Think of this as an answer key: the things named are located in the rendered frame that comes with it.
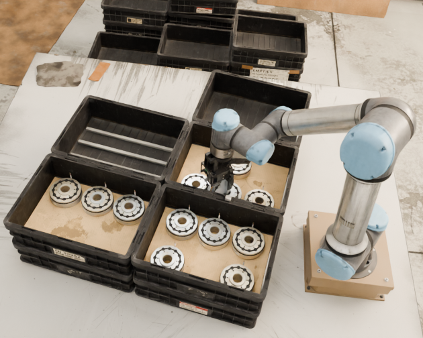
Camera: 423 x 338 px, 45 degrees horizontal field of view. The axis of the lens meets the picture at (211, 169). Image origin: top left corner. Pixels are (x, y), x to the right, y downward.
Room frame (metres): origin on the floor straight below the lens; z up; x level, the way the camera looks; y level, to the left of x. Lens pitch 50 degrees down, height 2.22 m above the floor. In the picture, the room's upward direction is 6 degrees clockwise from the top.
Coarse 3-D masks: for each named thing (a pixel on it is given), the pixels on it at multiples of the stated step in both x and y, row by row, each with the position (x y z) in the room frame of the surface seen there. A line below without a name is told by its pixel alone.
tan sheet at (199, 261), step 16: (160, 224) 0.90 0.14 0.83; (160, 240) 0.84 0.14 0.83; (176, 240) 0.85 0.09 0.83; (192, 240) 0.85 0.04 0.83; (192, 256) 0.79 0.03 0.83; (208, 256) 0.80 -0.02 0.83; (224, 256) 0.81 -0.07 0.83; (192, 272) 0.74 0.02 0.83; (208, 272) 0.75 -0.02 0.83; (256, 272) 0.76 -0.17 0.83; (256, 288) 0.71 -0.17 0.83
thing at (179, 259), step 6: (162, 246) 0.80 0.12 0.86; (168, 246) 0.80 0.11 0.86; (156, 252) 0.78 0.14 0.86; (162, 252) 0.78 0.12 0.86; (174, 252) 0.78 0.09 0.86; (180, 252) 0.79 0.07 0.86; (150, 258) 0.75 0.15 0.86; (156, 258) 0.76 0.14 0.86; (180, 258) 0.77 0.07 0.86; (174, 264) 0.74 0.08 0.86; (180, 264) 0.74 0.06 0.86
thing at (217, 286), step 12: (192, 192) 0.97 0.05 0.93; (156, 204) 0.92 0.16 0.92; (228, 204) 0.94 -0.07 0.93; (240, 204) 0.94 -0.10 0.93; (276, 216) 0.91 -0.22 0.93; (144, 228) 0.82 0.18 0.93; (276, 240) 0.83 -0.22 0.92; (132, 252) 0.73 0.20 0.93; (132, 264) 0.70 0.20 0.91; (144, 264) 0.70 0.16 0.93; (156, 264) 0.70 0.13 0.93; (180, 276) 0.67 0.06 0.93; (216, 288) 0.65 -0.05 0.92; (228, 288) 0.65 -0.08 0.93; (240, 288) 0.65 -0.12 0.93; (264, 288) 0.66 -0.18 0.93; (252, 300) 0.63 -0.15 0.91
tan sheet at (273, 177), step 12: (192, 144) 1.26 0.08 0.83; (192, 156) 1.20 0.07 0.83; (204, 156) 1.21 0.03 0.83; (192, 168) 1.15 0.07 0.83; (252, 168) 1.18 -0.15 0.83; (264, 168) 1.18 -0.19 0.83; (276, 168) 1.19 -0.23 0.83; (288, 168) 1.19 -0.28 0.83; (180, 180) 1.09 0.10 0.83; (240, 180) 1.12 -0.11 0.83; (252, 180) 1.12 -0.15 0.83; (264, 180) 1.13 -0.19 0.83; (276, 180) 1.13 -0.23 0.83; (276, 192) 1.08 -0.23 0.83; (276, 204) 1.03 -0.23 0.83
